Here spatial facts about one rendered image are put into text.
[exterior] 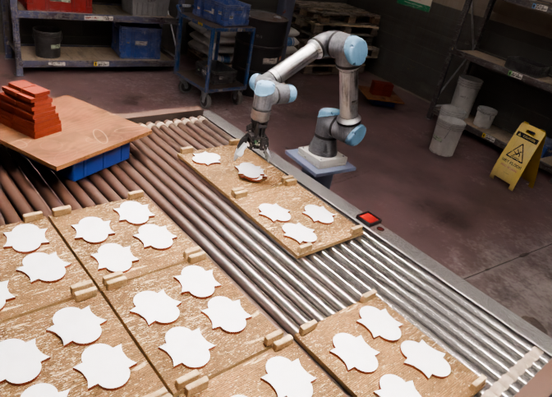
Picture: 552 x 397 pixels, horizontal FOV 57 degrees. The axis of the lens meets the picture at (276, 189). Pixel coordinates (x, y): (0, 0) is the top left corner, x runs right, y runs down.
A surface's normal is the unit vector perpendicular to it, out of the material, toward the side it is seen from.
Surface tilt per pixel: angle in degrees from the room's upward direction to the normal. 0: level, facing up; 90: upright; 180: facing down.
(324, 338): 0
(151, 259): 0
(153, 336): 0
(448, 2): 90
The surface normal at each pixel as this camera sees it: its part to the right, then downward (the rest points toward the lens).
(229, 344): 0.18, -0.86
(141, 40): 0.50, 0.50
